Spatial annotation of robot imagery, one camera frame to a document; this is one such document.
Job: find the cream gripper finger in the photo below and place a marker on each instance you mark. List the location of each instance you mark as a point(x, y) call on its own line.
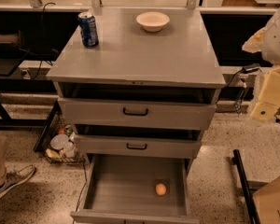
point(268, 99)
point(255, 42)

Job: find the orange fruit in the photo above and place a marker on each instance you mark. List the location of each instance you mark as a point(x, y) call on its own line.
point(160, 189)

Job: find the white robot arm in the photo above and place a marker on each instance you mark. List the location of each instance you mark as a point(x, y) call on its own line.
point(267, 41)

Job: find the grey drawer cabinet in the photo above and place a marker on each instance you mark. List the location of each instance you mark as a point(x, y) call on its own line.
point(178, 56)

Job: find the grey top drawer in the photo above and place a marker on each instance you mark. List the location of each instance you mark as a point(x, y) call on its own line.
point(168, 108)

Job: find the grey drawer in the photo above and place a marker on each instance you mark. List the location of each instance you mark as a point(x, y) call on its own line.
point(165, 143)
point(168, 108)
point(121, 190)

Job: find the grey middle drawer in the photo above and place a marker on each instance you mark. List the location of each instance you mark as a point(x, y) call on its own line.
point(165, 143)

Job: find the grey bottom drawer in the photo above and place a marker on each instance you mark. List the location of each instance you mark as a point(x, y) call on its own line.
point(121, 190)

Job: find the black power adapter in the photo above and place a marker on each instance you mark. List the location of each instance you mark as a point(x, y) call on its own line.
point(251, 68)

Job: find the white bowl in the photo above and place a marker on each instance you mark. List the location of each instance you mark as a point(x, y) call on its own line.
point(152, 21)

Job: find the brown cardboard box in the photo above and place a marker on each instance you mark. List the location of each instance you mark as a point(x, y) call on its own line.
point(267, 202)

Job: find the black metal bar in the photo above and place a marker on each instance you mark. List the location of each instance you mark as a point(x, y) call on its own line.
point(250, 205)

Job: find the blue soda can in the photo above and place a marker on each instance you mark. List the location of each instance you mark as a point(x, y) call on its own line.
point(88, 30)

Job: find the grey sneaker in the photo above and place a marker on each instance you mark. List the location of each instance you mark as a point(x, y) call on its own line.
point(13, 179)

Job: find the black top drawer handle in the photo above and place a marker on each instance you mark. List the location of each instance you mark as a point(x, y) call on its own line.
point(128, 112)

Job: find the black drawer handle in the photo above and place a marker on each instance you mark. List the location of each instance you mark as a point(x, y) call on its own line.
point(128, 112)
point(136, 147)

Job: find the black middle drawer handle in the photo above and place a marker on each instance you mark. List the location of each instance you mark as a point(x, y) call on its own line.
point(136, 147)

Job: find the wire basket with clutter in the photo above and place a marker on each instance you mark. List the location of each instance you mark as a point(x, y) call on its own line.
point(60, 145)

